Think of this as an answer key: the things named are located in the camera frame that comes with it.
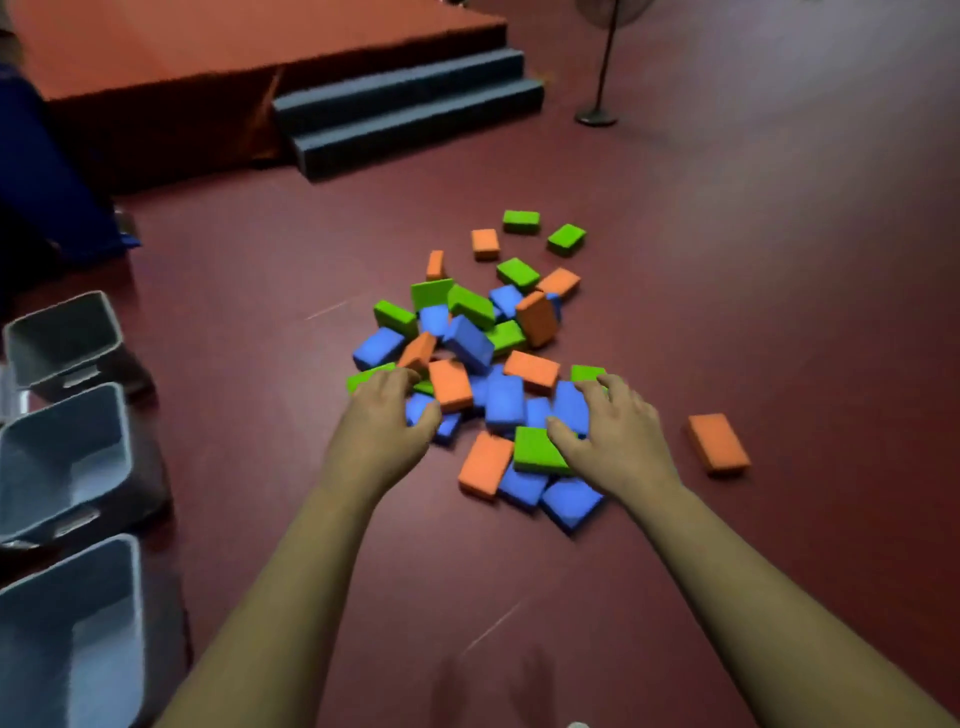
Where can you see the person's right thumb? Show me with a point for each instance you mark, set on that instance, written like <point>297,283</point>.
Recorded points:
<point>564,441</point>

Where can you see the person's right hand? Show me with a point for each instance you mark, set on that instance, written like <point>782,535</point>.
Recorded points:
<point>626,450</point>

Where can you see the grey carpeted steps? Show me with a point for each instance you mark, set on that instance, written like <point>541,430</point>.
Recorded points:
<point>409,112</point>

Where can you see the orange foam block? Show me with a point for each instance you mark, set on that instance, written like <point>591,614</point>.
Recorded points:
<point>718,444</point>

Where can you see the grey plastic bin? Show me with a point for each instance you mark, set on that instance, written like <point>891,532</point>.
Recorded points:
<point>60,457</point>
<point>64,341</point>
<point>67,637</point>

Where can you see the person's left hand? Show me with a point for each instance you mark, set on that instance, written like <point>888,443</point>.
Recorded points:
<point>375,446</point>

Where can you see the pile of coloured foam blocks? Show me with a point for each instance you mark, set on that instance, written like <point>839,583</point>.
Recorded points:
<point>504,401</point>

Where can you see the red carpeted stage platform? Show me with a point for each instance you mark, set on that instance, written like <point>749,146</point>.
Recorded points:
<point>187,52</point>

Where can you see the person's right forearm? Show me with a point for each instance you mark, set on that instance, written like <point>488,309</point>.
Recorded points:
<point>757,622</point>

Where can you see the person's left forearm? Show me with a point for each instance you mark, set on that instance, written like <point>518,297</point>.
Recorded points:
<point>285,615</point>

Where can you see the person's left thumb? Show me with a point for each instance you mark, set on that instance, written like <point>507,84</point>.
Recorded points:
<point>428,421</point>

